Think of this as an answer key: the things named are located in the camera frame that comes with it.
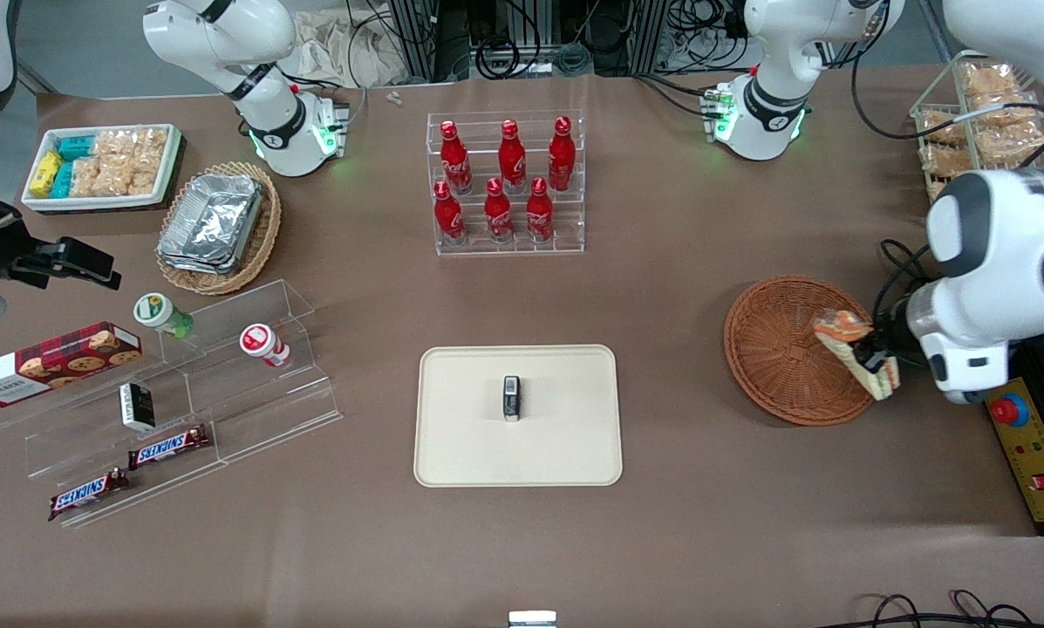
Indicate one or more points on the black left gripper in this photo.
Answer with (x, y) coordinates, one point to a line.
(886, 335)

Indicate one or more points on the triangle sandwich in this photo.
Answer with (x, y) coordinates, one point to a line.
(840, 328)

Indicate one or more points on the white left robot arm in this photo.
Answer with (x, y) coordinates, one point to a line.
(1010, 253)

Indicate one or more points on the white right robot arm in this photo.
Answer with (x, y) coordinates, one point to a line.
(273, 122)

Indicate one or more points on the brown wicker basket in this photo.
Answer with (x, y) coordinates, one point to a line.
(774, 349)

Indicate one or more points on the white rectangular snack tray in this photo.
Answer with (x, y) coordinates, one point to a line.
(171, 166)

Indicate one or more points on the light oval wicker basket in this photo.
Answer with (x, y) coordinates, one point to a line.
(264, 240)

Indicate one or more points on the beige rectangular tray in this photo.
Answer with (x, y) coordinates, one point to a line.
(469, 436)

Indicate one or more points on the teal snack packet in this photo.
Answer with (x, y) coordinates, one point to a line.
(62, 181)
(76, 148)

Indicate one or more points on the clear bag of rice crackers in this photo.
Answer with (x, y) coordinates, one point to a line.
(113, 145)
(98, 178)
(148, 161)

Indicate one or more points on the yellow snack packet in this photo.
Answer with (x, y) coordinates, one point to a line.
(45, 174)

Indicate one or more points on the green lid drink bottle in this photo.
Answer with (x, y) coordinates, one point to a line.
(160, 312)

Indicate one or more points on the red tartan cookie box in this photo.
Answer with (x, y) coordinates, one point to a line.
(51, 365)

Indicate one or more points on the aluminium foil container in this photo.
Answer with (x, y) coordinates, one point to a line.
(212, 222)

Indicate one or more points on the red emergency stop button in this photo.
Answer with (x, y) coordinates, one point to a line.
(1008, 410)

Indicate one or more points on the small black white carton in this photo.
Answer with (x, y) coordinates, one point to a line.
(137, 407)

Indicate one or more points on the bagged fried snack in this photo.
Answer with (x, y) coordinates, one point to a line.
(988, 78)
(942, 129)
(937, 188)
(1006, 112)
(942, 161)

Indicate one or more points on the red lid drink bottle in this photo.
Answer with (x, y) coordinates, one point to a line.
(262, 343)

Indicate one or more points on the yellow black control box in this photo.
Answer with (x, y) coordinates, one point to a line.
(1032, 475)

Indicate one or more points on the snickers chocolate bar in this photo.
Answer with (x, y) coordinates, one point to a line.
(88, 494)
(169, 447)

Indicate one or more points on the clear acrylic stepped shelf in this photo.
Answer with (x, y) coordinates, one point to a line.
(251, 410)

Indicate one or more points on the clear acrylic bottle rack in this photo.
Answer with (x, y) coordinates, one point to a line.
(565, 240)

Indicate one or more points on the beige crumpled cloth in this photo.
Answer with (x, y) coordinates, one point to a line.
(334, 48)

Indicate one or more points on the red cola bottle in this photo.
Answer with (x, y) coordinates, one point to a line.
(511, 161)
(498, 216)
(539, 215)
(455, 161)
(448, 218)
(562, 159)

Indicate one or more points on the small black upright box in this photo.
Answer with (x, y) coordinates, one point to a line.
(511, 401)

